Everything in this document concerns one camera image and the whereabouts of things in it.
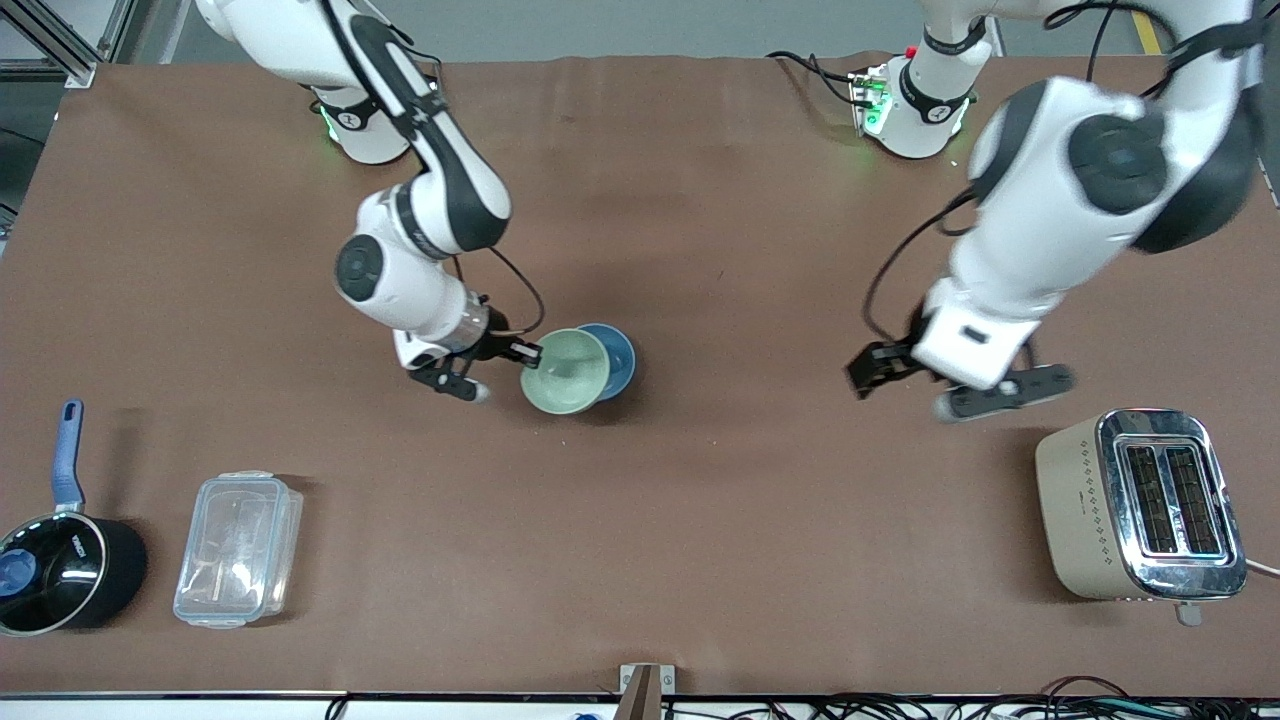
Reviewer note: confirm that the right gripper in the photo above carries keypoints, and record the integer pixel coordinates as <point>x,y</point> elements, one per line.
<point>493,345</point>

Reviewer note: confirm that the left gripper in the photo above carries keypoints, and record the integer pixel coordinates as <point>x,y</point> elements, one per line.
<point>893,357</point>

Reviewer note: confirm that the green bowl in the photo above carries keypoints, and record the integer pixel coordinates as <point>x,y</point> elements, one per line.
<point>565,372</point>

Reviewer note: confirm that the blue bowl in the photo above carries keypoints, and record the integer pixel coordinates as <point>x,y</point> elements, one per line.
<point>618,360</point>

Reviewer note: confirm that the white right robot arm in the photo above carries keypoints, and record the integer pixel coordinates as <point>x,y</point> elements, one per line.
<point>445,185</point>

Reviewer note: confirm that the left arm base control box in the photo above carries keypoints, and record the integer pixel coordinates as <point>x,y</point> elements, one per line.
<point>870,100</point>

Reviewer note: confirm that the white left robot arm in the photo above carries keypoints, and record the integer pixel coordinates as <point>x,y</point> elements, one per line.
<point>1050,210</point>

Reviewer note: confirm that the brown table cover mat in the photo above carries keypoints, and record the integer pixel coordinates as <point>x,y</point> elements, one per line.
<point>700,520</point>

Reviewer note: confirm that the beige chrome toaster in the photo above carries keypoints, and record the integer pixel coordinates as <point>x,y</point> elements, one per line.
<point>1090,510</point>

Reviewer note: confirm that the clear plastic food container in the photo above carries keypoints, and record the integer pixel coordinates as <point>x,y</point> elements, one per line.
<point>238,550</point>

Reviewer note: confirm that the metal bracket with wooden post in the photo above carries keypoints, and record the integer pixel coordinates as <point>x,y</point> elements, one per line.
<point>646,690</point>

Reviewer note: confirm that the aluminium frame profile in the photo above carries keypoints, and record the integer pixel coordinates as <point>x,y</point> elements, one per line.
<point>78,66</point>

